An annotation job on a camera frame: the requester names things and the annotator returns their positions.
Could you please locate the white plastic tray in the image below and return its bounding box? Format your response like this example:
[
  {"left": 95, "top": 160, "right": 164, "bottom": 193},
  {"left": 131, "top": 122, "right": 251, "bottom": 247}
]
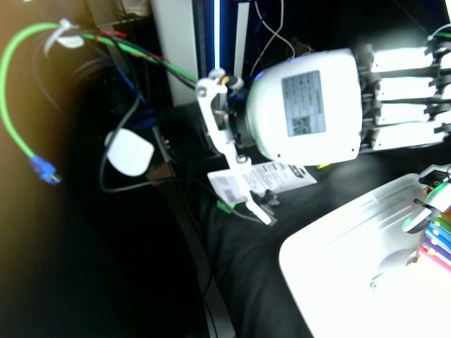
[{"left": 278, "top": 172, "right": 451, "bottom": 338}]

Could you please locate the white paper label card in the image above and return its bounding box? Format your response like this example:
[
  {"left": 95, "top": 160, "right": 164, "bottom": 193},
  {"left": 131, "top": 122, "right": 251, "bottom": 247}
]
[{"left": 206, "top": 161, "right": 318, "bottom": 208}]

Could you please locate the black table cloth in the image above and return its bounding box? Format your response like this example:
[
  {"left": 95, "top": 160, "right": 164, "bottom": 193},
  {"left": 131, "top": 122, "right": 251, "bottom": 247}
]
[{"left": 158, "top": 101, "right": 451, "bottom": 338}]

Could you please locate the blue cable plug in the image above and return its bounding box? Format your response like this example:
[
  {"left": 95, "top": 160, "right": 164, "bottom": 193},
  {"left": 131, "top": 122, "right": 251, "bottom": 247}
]
[{"left": 30, "top": 156, "right": 61, "bottom": 186}]

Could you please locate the black cable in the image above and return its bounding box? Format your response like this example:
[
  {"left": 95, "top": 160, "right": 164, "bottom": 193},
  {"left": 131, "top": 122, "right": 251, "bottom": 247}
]
[{"left": 98, "top": 93, "right": 212, "bottom": 194}]

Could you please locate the white cable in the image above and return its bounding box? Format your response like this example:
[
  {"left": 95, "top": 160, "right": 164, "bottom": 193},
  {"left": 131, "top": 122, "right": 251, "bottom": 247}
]
[{"left": 249, "top": 0, "right": 297, "bottom": 77}]

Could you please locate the white blue column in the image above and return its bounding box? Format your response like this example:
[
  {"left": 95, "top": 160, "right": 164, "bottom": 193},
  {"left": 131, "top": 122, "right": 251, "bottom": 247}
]
[{"left": 151, "top": 0, "right": 247, "bottom": 106}]

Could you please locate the green cable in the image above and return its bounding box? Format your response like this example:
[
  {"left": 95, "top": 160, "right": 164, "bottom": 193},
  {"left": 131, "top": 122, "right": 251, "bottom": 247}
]
[{"left": 0, "top": 23, "right": 198, "bottom": 159}]

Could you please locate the rainbow wooden xylophone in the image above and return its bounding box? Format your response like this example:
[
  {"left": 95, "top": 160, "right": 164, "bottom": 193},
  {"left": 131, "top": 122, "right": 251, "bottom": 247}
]
[{"left": 407, "top": 207, "right": 451, "bottom": 274}]

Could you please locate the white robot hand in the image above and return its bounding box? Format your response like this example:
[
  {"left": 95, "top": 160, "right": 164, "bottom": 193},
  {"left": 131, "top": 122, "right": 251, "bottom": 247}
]
[
  {"left": 401, "top": 165, "right": 451, "bottom": 235},
  {"left": 246, "top": 44, "right": 451, "bottom": 166}
]

